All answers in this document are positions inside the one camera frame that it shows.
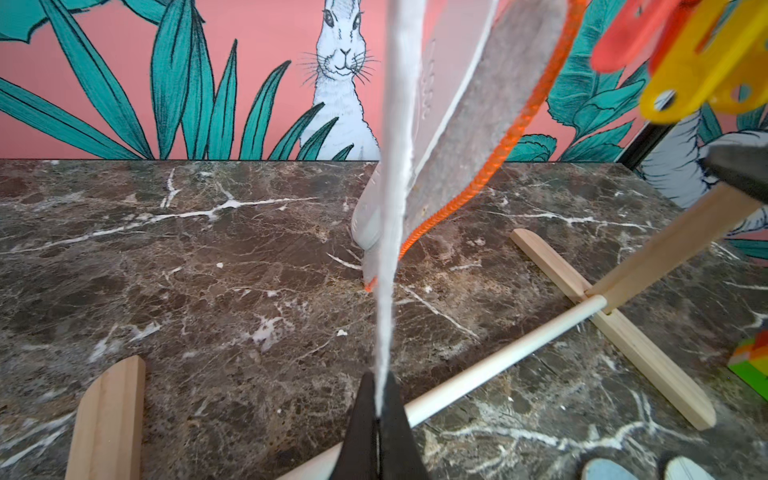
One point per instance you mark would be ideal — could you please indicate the multicoloured puzzle cube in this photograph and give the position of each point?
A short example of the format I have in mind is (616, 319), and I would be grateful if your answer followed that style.
(749, 362)

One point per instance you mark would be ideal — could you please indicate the wooden hanger rack frame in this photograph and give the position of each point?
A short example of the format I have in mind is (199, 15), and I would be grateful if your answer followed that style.
(108, 429)

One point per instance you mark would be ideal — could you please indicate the white thin insole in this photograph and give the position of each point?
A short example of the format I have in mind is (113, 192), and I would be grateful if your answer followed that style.
(403, 56)

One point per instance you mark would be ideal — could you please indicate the grey bubbled foam insole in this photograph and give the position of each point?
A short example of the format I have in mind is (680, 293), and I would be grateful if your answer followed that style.
(605, 469)

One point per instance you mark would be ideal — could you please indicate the white striped fabric insole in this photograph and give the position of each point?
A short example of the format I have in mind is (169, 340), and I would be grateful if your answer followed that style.
(683, 468)

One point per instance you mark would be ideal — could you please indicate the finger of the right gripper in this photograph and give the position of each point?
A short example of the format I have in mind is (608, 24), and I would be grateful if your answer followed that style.
(741, 167)

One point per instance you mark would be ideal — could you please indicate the white embossed foam insole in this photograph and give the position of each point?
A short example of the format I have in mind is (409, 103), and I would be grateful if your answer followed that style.
(459, 117)

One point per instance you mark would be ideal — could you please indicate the right black frame post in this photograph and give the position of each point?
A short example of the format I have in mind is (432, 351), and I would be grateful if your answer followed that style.
(643, 144)

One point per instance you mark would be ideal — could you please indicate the red clothespin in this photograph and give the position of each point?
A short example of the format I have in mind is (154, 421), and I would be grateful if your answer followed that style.
(635, 26)

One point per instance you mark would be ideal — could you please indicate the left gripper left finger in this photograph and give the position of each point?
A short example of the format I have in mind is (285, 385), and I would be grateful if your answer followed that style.
(358, 457)

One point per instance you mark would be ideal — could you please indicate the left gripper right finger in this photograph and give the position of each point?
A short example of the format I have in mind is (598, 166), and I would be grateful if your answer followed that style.
(399, 457)

